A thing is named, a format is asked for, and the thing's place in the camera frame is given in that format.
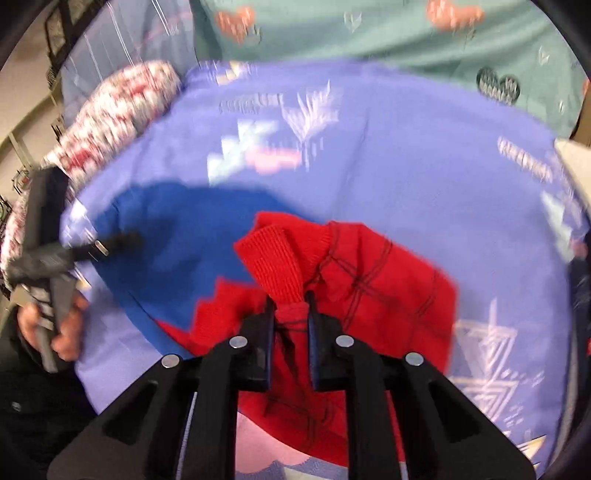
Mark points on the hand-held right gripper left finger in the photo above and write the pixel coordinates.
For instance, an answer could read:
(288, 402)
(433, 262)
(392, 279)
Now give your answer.
(267, 332)

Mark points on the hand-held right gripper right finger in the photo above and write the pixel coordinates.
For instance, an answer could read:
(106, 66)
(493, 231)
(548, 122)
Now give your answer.
(314, 341)

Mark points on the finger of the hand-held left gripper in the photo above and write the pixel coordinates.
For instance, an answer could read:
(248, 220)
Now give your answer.
(111, 243)

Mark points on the red and blue sweater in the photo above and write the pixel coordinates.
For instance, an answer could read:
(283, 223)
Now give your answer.
(369, 286)

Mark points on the person's left forearm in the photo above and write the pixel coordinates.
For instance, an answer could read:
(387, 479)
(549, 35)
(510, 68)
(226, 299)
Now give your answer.
(32, 415)

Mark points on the person's left hand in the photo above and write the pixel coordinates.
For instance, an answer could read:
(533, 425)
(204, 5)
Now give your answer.
(69, 332)

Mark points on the red floral pillow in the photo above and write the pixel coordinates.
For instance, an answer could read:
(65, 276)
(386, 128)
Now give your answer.
(111, 115)

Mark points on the grey-blue striped pillow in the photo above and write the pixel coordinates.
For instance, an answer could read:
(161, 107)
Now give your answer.
(120, 41)

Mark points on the purple printed blanket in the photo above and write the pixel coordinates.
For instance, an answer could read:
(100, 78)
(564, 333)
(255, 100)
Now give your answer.
(415, 161)

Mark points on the green heart print quilt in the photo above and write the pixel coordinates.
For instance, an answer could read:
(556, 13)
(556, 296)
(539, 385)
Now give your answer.
(369, 32)

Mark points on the white quilted pillow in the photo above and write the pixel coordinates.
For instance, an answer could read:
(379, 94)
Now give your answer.
(575, 161)

